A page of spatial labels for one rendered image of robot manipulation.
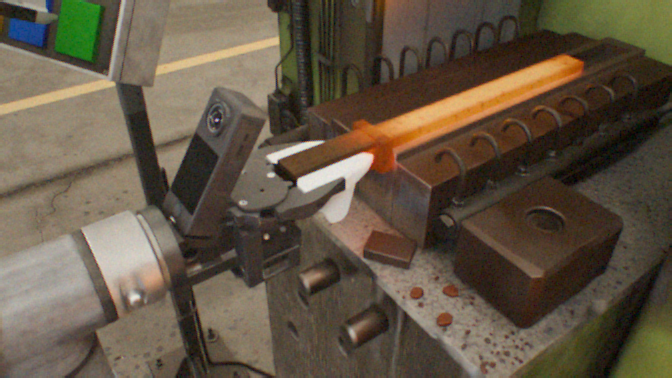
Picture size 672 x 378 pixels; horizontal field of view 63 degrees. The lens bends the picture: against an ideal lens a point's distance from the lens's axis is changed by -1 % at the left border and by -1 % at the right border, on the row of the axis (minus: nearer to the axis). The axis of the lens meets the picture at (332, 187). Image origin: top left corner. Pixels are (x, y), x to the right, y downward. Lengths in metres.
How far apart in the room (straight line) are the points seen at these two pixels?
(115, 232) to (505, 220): 0.31
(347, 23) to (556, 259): 0.45
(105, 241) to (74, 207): 1.82
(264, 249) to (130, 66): 0.41
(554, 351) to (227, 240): 0.28
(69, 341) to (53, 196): 1.90
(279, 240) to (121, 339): 1.28
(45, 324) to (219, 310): 1.31
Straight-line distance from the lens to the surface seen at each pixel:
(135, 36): 0.81
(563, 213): 0.52
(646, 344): 0.62
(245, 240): 0.45
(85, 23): 0.83
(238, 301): 1.73
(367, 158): 0.51
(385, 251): 0.52
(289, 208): 0.45
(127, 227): 0.44
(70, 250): 0.43
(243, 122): 0.41
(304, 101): 0.90
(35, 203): 2.33
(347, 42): 0.79
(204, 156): 0.43
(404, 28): 0.77
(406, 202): 0.53
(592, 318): 0.53
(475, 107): 0.60
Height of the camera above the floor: 1.29
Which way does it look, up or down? 37 degrees down
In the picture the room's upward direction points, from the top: straight up
